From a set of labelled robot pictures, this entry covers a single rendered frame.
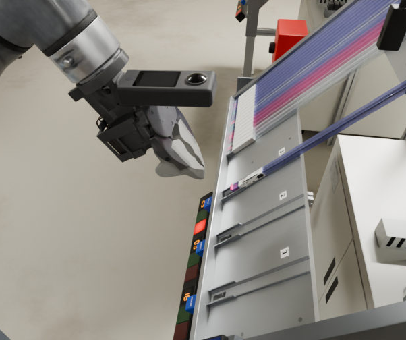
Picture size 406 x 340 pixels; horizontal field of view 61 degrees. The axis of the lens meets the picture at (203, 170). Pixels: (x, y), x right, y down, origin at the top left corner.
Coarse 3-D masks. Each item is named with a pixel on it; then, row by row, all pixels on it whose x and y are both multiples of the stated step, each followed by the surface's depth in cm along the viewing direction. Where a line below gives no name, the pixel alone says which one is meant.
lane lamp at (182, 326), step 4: (180, 324) 60; (184, 324) 59; (176, 328) 60; (180, 328) 59; (184, 328) 59; (176, 332) 60; (180, 332) 59; (184, 332) 58; (176, 336) 59; (180, 336) 58; (184, 336) 57
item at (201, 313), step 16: (224, 128) 87; (224, 144) 81; (224, 160) 78; (224, 176) 75; (208, 224) 66; (208, 240) 63; (208, 256) 60; (208, 272) 59; (208, 288) 57; (192, 320) 53; (192, 336) 51
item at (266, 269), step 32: (288, 128) 68; (256, 160) 70; (224, 192) 72; (256, 192) 64; (288, 192) 57; (224, 224) 66; (256, 224) 58; (288, 224) 52; (224, 256) 60; (256, 256) 54; (288, 256) 49; (224, 288) 55; (256, 288) 50; (288, 288) 45; (224, 320) 51; (256, 320) 46; (288, 320) 43
